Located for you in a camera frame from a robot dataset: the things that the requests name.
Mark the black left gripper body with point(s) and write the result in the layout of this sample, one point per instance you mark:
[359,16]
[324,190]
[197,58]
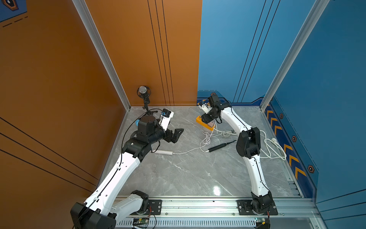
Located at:
[167,138]

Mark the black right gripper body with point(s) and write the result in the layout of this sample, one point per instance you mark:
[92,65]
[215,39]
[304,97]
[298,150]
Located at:
[208,117]

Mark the white pink electric toothbrush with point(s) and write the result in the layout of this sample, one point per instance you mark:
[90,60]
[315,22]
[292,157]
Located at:
[164,152]

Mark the black electric toothbrush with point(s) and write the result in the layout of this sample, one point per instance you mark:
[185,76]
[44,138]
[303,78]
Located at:
[220,146]

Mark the pink usb charger block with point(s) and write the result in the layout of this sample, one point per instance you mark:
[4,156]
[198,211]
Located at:
[211,124]

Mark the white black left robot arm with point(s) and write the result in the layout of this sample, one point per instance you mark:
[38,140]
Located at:
[99,210]

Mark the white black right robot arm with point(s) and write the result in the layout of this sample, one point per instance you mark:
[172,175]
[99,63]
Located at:
[248,147]

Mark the left green circuit board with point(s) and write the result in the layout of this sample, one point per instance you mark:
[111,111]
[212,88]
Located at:
[140,223]

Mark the green circuit board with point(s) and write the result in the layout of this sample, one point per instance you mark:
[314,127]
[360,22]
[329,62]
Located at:
[140,223]
[263,223]

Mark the right green circuit board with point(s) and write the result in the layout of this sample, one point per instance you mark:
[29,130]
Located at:
[263,223]

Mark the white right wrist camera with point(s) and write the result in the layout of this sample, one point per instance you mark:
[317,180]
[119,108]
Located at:
[204,106]

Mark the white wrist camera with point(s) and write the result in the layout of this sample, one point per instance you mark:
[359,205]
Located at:
[204,106]
[165,118]

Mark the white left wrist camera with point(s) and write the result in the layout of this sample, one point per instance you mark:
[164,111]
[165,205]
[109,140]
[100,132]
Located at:
[165,118]

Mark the white wall plug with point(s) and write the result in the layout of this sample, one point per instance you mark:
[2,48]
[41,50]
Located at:
[274,140]

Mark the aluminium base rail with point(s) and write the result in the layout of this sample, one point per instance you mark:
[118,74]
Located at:
[221,212]

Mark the aluminium corner post left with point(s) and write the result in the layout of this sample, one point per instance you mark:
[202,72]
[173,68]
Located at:
[87,19]

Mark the aluminium corner post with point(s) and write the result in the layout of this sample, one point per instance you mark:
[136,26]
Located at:
[310,22]
[87,19]

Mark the aluminium corner post right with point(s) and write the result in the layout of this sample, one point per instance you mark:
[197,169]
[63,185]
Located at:
[310,22]

